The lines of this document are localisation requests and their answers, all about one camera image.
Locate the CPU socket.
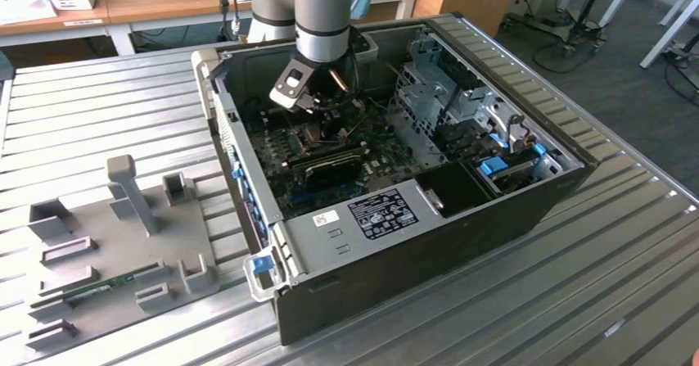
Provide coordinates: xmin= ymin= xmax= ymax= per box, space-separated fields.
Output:
xmin=292 ymin=122 xmax=353 ymax=158

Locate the dark green RAM stick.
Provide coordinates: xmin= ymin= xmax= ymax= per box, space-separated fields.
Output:
xmin=284 ymin=145 xmax=366 ymax=170

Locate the silver metal drive cage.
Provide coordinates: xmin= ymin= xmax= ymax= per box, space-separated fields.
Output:
xmin=388 ymin=29 xmax=569 ymax=187

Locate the green motherboard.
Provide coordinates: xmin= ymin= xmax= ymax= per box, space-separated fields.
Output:
xmin=242 ymin=95 xmax=457 ymax=222

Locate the black graphics card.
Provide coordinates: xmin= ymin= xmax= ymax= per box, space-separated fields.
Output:
xmin=301 ymin=154 xmax=365 ymax=194

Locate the blue disk carrier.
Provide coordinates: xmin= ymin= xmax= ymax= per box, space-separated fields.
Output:
xmin=473 ymin=156 xmax=513 ymax=178

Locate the silver power supply unit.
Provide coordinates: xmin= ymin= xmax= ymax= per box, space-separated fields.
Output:
xmin=270 ymin=179 xmax=447 ymax=291

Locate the silver hard disk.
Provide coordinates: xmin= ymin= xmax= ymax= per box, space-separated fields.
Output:
xmin=479 ymin=159 xmax=551 ymax=197

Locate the blue case latch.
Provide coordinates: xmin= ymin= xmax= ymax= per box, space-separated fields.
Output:
xmin=246 ymin=255 xmax=273 ymax=276

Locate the black open PC case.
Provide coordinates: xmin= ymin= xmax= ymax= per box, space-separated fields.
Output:
xmin=189 ymin=11 xmax=608 ymax=346

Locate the black rolling stand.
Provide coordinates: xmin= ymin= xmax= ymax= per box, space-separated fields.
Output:
xmin=501 ymin=0 xmax=608 ymax=56

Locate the grey parts rack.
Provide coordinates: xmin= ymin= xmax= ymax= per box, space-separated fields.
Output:
xmin=24 ymin=154 xmax=222 ymax=353

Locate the clear plastic bag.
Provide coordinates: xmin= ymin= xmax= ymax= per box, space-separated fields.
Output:
xmin=0 ymin=0 xmax=58 ymax=26

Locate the white table sticker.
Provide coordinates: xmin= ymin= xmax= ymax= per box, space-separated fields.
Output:
xmin=601 ymin=319 xmax=628 ymax=339

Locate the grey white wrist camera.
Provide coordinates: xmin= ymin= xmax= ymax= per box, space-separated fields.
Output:
xmin=268 ymin=57 xmax=318 ymax=110

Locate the grey cable connector bundle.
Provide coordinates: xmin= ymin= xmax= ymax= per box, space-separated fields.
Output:
xmin=503 ymin=113 xmax=535 ymax=155

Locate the wooden desk white frame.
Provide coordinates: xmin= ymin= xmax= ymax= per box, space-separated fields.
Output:
xmin=0 ymin=0 xmax=118 ymax=58
xmin=100 ymin=0 xmax=424 ymax=56

